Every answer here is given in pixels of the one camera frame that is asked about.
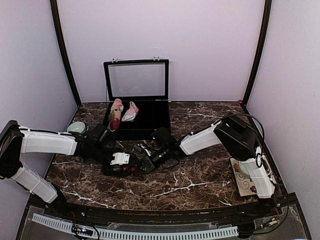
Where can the right black frame post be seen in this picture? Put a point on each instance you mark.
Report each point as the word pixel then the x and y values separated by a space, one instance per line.
pixel 258 53

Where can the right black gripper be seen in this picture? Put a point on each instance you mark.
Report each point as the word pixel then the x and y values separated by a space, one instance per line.
pixel 149 165

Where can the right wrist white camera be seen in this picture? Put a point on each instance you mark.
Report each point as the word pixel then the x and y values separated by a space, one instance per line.
pixel 145 148

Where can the floral patterned mat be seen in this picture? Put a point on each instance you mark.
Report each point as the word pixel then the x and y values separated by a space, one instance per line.
pixel 244 184

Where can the pink patterned sock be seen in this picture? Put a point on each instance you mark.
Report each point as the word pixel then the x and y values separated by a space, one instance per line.
pixel 131 113

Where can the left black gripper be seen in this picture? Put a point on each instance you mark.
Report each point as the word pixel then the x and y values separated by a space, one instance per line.
pixel 108 171

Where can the left black frame post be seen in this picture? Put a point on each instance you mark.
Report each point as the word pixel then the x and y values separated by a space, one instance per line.
pixel 63 51

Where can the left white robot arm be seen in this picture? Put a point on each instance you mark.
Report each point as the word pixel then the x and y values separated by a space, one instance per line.
pixel 16 140

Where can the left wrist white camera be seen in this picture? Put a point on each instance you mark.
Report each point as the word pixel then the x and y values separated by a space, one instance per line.
pixel 120 158

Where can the pale green bowl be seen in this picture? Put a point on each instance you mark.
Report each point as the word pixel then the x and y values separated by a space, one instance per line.
pixel 243 170
pixel 78 127

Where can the black display box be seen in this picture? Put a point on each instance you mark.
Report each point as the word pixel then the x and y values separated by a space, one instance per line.
pixel 146 83

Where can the black front rail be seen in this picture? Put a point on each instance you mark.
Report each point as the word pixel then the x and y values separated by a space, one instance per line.
pixel 93 212

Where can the rolled pink sock in box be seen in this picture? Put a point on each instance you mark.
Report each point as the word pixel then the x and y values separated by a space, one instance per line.
pixel 114 118

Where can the black argyle sock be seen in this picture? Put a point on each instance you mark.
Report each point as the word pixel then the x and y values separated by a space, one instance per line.
pixel 127 169

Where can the wrist white camera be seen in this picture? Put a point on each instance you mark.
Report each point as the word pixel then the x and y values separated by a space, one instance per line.
pixel 120 158
pixel 145 148

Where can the black frame post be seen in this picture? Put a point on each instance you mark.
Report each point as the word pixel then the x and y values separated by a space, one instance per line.
pixel 63 51
pixel 258 53

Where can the white slotted cable duct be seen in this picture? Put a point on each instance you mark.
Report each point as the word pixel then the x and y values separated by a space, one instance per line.
pixel 122 231

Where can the small circuit board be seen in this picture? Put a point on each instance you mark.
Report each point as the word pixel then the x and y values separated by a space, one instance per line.
pixel 81 230

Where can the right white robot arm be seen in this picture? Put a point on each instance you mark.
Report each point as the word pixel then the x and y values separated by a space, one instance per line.
pixel 237 137

